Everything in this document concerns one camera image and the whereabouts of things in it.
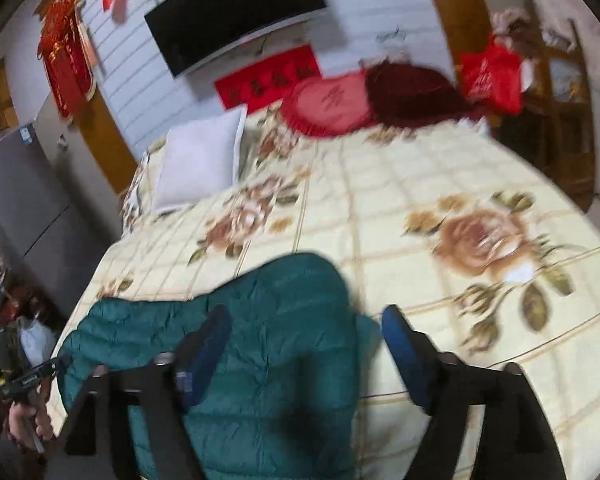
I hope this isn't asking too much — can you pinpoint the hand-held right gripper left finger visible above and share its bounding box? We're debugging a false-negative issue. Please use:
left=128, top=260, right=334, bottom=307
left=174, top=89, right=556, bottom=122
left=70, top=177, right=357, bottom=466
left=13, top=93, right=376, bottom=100
left=62, top=304, right=233, bottom=480

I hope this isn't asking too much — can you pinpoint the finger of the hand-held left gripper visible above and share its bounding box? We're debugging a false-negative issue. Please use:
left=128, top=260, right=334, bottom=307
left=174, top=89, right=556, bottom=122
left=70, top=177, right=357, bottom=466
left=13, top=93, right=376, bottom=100
left=32, top=354, right=74, bottom=380

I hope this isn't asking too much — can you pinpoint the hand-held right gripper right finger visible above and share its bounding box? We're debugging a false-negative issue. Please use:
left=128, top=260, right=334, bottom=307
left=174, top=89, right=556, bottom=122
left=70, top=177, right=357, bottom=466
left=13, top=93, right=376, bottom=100
left=381, top=304, right=568, bottom=480

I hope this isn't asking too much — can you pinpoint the green puffer jacket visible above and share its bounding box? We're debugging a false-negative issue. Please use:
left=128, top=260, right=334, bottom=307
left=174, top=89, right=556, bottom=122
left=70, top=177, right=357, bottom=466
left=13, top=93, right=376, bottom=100
left=57, top=253, right=382, bottom=480

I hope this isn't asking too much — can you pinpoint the person's left hand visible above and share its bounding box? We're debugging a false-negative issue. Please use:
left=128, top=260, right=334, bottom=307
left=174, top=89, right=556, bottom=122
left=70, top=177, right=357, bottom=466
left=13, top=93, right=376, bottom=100
left=7, top=397, right=57, bottom=456

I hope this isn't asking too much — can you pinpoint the pile of clutter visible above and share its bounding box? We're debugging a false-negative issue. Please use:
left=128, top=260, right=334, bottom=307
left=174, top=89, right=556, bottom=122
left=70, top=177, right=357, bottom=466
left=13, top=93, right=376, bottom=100
left=0, top=255, right=61, bottom=376

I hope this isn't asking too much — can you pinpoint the floral checked bedsheet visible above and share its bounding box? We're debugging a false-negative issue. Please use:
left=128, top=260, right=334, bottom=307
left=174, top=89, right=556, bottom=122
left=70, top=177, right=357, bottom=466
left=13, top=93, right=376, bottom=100
left=45, top=105, right=600, bottom=480

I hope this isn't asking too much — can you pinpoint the grey refrigerator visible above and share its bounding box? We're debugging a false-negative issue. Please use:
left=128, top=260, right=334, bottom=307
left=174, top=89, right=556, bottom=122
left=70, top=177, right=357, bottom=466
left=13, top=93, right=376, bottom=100
left=0, top=122, right=98, bottom=303

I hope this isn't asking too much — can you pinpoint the white pillow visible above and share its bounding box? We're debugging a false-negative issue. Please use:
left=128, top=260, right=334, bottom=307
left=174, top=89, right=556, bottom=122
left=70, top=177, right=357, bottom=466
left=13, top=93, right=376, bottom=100
left=150, top=105, right=248, bottom=216

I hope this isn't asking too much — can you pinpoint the dark red velvet cushion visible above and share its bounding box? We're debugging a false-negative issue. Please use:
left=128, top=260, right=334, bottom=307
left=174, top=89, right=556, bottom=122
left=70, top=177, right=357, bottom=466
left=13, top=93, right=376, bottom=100
left=364, top=61, right=483, bottom=128

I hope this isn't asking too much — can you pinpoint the wooden chair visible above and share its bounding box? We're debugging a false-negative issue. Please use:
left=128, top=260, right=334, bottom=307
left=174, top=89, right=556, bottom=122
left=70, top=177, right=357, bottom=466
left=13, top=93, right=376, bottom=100
left=497, top=20, right=598, bottom=213

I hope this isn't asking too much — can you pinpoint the red plastic bag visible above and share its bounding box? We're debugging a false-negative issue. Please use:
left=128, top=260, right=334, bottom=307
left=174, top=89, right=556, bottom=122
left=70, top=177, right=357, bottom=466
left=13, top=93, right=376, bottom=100
left=459, top=44, right=527, bottom=115

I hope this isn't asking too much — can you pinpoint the small red flag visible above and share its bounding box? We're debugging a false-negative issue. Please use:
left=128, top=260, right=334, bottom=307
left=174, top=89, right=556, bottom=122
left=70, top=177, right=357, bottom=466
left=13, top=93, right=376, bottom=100
left=102, top=0, right=132, bottom=25

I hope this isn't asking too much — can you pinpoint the red wall banner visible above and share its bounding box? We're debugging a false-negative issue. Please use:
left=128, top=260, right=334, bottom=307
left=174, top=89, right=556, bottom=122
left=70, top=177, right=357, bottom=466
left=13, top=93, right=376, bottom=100
left=214, top=44, right=322, bottom=115

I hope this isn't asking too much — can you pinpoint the red knot wall decoration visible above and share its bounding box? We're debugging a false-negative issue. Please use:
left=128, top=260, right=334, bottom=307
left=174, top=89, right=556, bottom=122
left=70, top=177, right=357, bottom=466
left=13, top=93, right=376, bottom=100
left=36, top=0, right=98, bottom=122

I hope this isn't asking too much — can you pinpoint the black wall television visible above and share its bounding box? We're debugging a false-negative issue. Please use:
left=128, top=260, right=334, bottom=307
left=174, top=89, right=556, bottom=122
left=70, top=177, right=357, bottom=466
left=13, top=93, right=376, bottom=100
left=144, top=0, right=328, bottom=79

